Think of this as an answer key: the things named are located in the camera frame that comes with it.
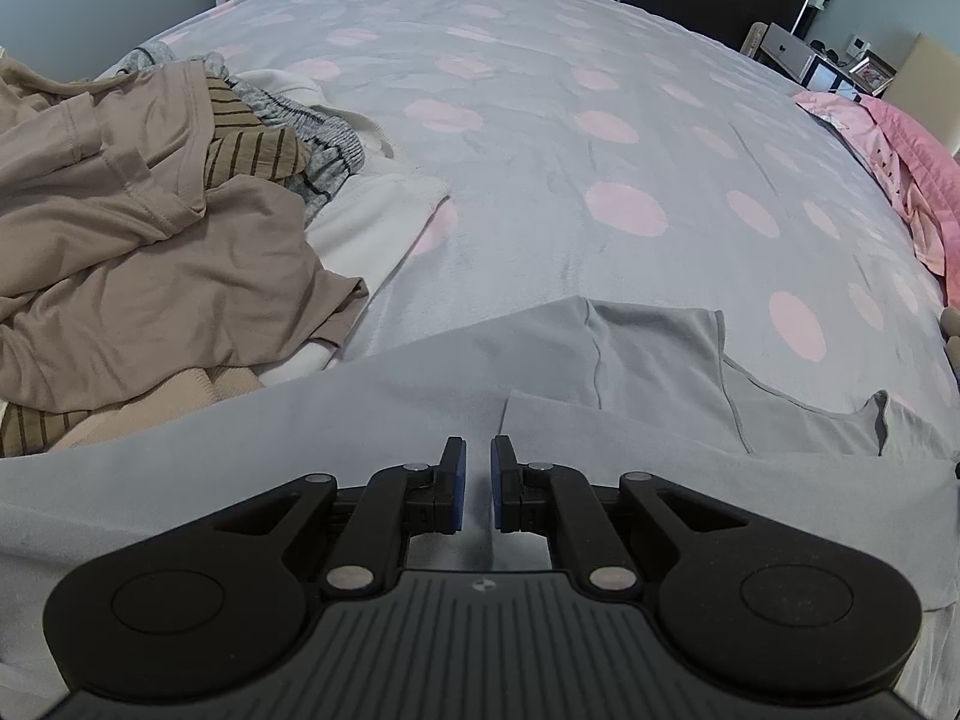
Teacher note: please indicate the beige ribbed sweater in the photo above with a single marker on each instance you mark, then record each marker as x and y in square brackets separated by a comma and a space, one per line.
[165, 397]

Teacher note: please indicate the white nightstand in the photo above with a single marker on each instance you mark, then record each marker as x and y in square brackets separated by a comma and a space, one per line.
[821, 75]

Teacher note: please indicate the grey heathered shorts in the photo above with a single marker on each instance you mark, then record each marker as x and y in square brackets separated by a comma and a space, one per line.
[330, 157]

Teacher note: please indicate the beige padded headboard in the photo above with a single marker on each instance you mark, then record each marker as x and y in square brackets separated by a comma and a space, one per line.
[930, 75]

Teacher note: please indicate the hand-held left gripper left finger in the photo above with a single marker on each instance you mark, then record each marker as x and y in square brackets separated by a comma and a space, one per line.
[457, 495]

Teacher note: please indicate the taupe folded garment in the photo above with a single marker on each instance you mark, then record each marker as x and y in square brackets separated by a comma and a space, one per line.
[951, 345]

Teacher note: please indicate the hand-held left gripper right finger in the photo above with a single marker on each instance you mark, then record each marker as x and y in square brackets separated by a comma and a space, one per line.
[499, 495]

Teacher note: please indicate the taupe brown garment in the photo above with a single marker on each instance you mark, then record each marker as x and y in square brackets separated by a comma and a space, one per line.
[150, 277]

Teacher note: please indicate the light grey shirt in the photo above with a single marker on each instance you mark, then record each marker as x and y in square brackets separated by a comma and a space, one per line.
[375, 405]

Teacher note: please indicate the photo frame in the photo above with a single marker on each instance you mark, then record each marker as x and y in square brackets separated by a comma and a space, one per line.
[874, 73]

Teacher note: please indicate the cream white sweatshirt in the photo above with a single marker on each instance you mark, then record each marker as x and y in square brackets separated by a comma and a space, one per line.
[375, 225]

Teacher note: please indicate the grey pink-dotted bed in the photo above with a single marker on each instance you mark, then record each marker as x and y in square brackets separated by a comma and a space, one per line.
[562, 165]

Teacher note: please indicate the white box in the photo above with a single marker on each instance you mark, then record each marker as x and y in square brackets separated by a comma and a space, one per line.
[784, 49]

